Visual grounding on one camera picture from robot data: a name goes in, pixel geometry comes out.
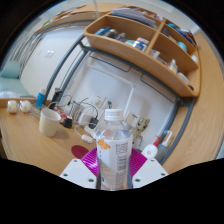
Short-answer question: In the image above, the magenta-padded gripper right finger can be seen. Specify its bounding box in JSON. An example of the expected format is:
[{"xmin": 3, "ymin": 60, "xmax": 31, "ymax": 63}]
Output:
[{"xmin": 129, "ymin": 147, "xmax": 169, "ymax": 190}]

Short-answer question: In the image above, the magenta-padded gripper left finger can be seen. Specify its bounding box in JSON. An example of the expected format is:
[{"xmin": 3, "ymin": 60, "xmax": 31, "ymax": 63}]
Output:
[{"xmin": 59, "ymin": 147, "xmax": 101, "ymax": 190}]

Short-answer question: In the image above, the clear plastic water bottle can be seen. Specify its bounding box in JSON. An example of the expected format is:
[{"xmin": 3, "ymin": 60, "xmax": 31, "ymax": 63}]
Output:
[{"xmin": 95, "ymin": 108, "xmax": 134, "ymax": 192}]

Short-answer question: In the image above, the small white oval case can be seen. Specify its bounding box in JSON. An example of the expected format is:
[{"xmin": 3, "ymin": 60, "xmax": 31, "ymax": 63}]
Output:
[{"xmin": 80, "ymin": 134, "xmax": 94, "ymax": 144}]

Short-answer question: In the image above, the wooden tree figurine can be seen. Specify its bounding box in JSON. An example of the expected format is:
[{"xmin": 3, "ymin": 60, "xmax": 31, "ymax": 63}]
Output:
[{"xmin": 133, "ymin": 116, "xmax": 151, "ymax": 149}]

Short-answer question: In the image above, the small black cube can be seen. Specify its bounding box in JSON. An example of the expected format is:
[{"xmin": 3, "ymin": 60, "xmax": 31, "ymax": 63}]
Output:
[{"xmin": 62, "ymin": 117, "xmax": 74, "ymax": 129}]

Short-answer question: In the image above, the black plug adapter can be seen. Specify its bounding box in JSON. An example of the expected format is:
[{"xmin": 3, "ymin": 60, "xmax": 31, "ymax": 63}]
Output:
[{"xmin": 89, "ymin": 116, "xmax": 99, "ymax": 129}]

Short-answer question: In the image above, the white charger block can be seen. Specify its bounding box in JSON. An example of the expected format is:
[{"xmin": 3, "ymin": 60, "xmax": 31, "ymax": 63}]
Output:
[{"xmin": 78, "ymin": 113, "xmax": 94, "ymax": 127}]

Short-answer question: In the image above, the cream white cup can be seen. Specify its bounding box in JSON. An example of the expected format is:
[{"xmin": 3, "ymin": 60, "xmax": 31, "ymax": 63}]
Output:
[{"xmin": 38, "ymin": 108, "xmax": 62, "ymax": 138}]

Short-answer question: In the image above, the metal cup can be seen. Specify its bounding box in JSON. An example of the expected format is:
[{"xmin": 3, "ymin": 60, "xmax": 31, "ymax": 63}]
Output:
[{"xmin": 68, "ymin": 101, "xmax": 83, "ymax": 118}]

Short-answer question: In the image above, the white desk lamp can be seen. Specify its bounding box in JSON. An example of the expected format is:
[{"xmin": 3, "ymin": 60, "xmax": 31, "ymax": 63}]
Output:
[{"xmin": 88, "ymin": 64, "xmax": 136, "ymax": 113}]

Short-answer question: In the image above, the black electric shaver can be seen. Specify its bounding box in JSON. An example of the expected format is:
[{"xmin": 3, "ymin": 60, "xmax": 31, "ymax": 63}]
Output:
[{"xmin": 50, "ymin": 87, "xmax": 63, "ymax": 104}]

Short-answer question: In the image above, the blue tube with white cap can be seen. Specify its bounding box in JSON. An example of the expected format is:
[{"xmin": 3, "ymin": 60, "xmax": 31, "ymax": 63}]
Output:
[{"xmin": 35, "ymin": 87, "xmax": 48, "ymax": 110}]

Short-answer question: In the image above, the light teal bed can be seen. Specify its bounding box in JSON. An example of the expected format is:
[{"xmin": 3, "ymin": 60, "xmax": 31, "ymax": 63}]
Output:
[{"xmin": 0, "ymin": 78, "xmax": 34, "ymax": 99}]

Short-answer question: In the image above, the wooden shelf unit with items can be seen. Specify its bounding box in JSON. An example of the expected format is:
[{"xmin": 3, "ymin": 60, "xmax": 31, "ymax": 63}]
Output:
[{"xmin": 83, "ymin": 5, "xmax": 202, "ymax": 98}]

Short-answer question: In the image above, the teal cushion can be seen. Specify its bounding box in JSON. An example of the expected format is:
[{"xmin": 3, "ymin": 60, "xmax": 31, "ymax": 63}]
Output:
[{"xmin": 0, "ymin": 60, "xmax": 22, "ymax": 79}]

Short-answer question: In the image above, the white wall-mounted box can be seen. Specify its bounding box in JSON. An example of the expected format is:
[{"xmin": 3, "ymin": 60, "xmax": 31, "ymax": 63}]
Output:
[{"xmin": 128, "ymin": 111, "xmax": 140, "ymax": 128}]

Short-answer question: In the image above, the white wall socket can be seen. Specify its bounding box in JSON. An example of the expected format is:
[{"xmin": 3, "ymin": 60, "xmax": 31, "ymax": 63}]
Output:
[{"xmin": 92, "ymin": 94, "xmax": 104, "ymax": 107}]

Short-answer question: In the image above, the grey metal desk frame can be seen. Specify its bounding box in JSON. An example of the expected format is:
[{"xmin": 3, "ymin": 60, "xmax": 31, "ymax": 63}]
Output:
[{"xmin": 43, "ymin": 33, "xmax": 198, "ymax": 164}]

